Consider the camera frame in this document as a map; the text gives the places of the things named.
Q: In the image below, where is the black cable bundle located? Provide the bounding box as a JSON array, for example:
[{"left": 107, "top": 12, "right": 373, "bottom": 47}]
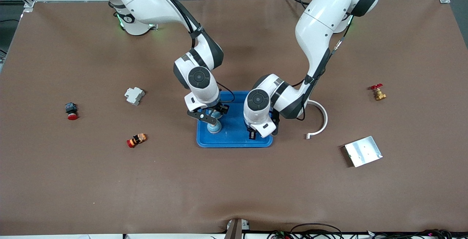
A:
[{"left": 366, "top": 229, "right": 468, "bottom": 239}]

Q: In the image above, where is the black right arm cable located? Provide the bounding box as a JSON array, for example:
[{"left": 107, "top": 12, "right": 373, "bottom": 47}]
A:
[{"left": 148, "top": 0, "right": 235, "bottom": 104}]

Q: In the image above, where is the red button orange yellow body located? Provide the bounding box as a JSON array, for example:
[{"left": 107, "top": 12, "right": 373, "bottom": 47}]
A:
[{"left": 127, "top": 133, "right": 147, "bottom": 148}]

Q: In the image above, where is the silver metal plate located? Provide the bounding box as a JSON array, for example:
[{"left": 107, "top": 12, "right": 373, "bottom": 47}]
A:
[{"left": 344, "top": 136, "right": 383, "bottom": 168}]

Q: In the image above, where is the blue plastic tray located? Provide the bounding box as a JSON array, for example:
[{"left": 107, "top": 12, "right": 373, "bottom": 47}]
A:
[{"left": 196, "top": 91, "right": 273, "bottom": 148}]

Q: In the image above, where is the camera mount post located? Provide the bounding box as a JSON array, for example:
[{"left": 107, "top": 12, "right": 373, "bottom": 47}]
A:
[{"left": 224, "top": 218, "right": 251, "bottom": 239}]

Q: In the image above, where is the red push button black body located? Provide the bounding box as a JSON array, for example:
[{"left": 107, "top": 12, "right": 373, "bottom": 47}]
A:
[{"left": 65, "top": 102, "right": 79, "bottom": 121}]

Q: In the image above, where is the white circuit breaker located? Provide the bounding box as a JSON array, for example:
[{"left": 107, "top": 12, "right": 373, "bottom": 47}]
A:
[{"left": 124, "top": 87, "right": 146, "bottom": 106}]

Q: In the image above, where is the white curved plastic bracket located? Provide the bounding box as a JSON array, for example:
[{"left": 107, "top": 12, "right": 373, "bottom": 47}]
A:
[{"left": 306, "top": 100, "right": 328, "bottom": 139}]

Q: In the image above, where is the brass valve red handle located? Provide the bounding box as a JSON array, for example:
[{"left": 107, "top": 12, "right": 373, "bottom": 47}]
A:
[{"left": 370, "top": 84, "right": 387, "bottom": 101}]

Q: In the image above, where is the black looped cable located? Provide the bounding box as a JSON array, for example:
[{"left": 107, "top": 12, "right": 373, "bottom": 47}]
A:
[{"left": 291, "top": 223, "right": 343, "bottom": 239}]

